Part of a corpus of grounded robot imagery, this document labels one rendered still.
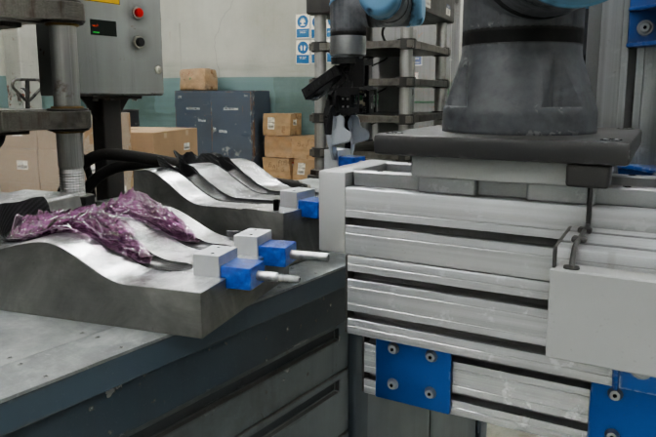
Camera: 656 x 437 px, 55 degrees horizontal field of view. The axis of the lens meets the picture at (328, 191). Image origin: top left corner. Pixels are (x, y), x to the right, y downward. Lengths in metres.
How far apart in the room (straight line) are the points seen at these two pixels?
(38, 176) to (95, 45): 3.42
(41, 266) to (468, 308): 0.52
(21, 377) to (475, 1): 0.57
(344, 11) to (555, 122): 0.77
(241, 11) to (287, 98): 1.33
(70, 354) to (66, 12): 1.01
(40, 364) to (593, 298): 0.53
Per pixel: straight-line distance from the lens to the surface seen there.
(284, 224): 0.99
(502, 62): 0.61
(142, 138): 5.69
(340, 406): 1.22
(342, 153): 1.33
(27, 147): 5.19
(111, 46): 1.84
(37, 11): 1.60
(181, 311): 0.75
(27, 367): 0.73
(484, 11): 0.63
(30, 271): 0.87
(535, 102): 0.60
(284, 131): 7.86
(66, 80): 1.61
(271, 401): 1.05
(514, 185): 0.62
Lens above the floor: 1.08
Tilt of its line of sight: 9 degrees down
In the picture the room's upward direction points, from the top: straight up
